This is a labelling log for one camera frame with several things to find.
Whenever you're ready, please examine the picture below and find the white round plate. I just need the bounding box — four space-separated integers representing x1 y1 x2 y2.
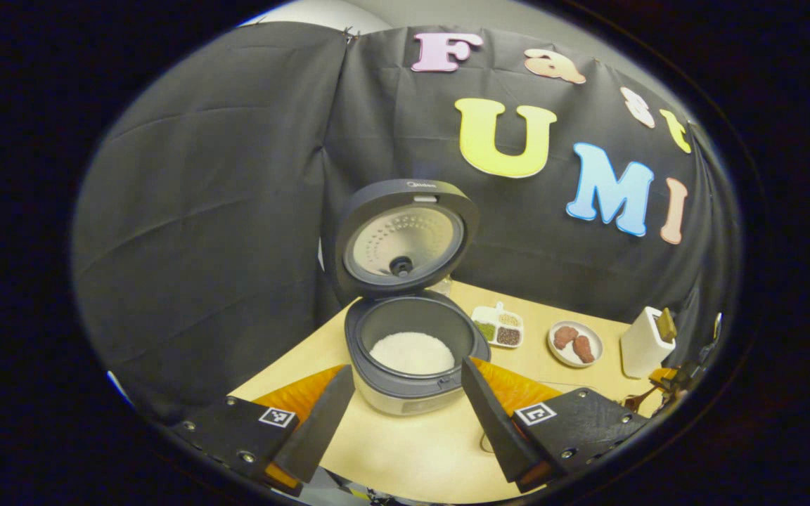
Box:
547 320 604 369

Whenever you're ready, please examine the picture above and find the black backdrop cloth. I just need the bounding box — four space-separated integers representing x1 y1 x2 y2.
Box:
71 21 740 422

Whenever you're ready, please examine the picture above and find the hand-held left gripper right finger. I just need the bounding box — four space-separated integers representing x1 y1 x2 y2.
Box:
461 356 648 493

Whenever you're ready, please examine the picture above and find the white rice portion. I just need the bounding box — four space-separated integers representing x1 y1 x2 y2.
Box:
370 332 456 376

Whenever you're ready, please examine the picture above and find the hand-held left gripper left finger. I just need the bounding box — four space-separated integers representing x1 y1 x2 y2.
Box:
169 364 355 496

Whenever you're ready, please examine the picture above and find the dark grey rice cooker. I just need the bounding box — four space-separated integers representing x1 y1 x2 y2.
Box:
331 179 491 417

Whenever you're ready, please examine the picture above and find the white divided bean dish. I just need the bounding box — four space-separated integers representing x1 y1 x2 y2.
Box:
470 302 524 349

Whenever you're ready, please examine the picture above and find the white square container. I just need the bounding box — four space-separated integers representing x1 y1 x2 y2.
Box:
619 306 676 380

